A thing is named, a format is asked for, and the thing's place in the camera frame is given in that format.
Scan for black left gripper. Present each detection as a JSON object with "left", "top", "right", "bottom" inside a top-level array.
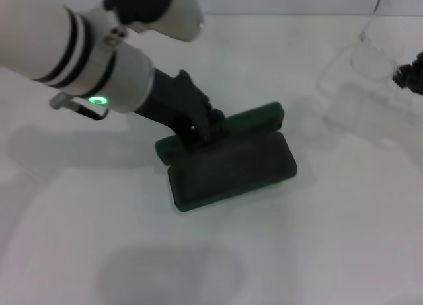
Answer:
[{"left": 133, "top": 68, "right": 229, "bottom": 153}]

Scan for green glasses case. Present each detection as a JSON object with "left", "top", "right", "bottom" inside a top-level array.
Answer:
[{"left": 155, "top": 101, "right": 298, "bottom": 214}]

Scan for clear white glasses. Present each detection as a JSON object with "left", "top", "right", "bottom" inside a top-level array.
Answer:
[{"left": 318, "top": 15, "right": 418, "bottom": 144}]

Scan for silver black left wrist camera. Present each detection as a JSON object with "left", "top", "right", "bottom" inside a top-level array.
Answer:
[{"left": 104, "top": 0, "right": 206, "bottom": 44}]

